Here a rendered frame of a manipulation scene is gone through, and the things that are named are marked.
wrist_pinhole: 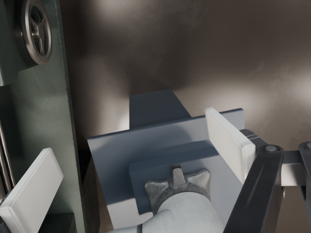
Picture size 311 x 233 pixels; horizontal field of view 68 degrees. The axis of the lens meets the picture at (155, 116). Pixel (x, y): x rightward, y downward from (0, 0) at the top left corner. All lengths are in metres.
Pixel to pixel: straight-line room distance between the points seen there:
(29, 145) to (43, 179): 0.76
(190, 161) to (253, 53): 1.00
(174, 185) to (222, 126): 0.47
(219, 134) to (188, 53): 1.21
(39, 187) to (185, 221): 0.40
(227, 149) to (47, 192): 0.13
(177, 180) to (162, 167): 0.05
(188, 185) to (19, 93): 0.62
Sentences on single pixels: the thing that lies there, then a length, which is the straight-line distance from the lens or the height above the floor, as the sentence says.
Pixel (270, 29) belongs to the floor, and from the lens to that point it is 1.55.
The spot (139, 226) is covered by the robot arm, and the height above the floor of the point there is 0.92.
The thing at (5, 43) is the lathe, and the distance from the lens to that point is 0.48.
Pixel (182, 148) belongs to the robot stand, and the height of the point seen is 0.75.
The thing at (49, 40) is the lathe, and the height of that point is 0.65.
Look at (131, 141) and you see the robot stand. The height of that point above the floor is 0.75.
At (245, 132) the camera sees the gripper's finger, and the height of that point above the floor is 1.19.
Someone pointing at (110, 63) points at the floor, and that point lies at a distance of 1.34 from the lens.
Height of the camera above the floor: 1.32
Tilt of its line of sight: 69 degrees down
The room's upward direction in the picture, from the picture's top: 163 degrees clockwise
